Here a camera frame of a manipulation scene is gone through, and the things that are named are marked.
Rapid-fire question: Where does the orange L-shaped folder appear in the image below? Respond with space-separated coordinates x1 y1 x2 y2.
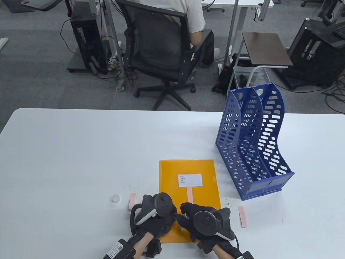
158 160 222 244

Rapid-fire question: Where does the person's right hand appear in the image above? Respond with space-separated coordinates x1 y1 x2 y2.
177 203 235 243

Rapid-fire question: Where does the black right hand controller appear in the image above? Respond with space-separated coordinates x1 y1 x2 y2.
194 207 235 241

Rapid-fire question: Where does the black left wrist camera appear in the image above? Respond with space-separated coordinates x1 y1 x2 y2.
102 239 136 259

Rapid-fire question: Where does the brown side table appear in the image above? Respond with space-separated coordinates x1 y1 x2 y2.
228 32 294 93

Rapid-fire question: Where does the blue plastic file rack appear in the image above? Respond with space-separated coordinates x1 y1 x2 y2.
215 83 295 201

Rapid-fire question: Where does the black bag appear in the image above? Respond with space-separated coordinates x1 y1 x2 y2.
212 53 251 95

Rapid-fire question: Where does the black mesh office chair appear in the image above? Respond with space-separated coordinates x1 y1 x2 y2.
116 0 213 111

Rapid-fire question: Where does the person's left forearm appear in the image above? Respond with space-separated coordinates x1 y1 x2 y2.
132 232 155 259

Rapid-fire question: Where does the black equipment cart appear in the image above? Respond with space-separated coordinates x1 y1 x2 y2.
280 18 345 91

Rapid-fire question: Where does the black computer tower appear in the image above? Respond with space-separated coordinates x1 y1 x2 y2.
70 12 111 74

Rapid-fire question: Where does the person's left hand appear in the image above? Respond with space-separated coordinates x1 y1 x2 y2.
133 195 178 240

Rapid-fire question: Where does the white background desk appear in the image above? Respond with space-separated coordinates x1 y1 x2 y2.
201 0 274 81

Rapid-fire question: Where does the translucent white storage bin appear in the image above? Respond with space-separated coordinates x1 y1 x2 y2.
233 66 271 89

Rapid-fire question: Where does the person's right forearm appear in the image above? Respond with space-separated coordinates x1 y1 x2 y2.
198 240 243 259

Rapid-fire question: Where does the dark keyboard tray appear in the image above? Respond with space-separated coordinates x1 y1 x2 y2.
20 0 65 12

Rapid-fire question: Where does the white paper label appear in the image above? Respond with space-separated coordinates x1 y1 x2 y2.
178 174 203 187

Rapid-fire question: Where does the grey metal desk frame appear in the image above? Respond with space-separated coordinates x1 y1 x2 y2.
89 0 127 91

